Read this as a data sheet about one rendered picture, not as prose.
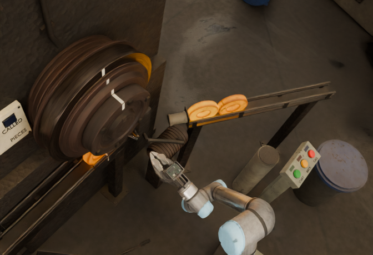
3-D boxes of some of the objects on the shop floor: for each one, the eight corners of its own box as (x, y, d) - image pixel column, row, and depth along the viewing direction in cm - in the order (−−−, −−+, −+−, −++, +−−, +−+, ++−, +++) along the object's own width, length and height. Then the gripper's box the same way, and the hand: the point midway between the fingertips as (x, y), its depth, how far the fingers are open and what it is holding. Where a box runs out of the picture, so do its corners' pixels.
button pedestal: (243, 203, 238) (280, 168, 185) (263, 177, 249) (303, 136, 196) (263, 220, 235) (307, 189, 182) (283, 193, 246) (329, 156, 193)
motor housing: (139, 180, 234) (145, 144, 188) (162, 157, 245) (174, 118, 199) (155, 194, 232) (164, 161, 186) (177, 170, 242) (192, 133, 196)
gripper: (195, 178, 160) (162, 141, 159) (182, 193, 156) (147, 156, 155) (187, 181, 168) (155, 146, 167) (175, 195, 163) (141, 160, 162)
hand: (151, 154), depth 163 cm, fingers closed
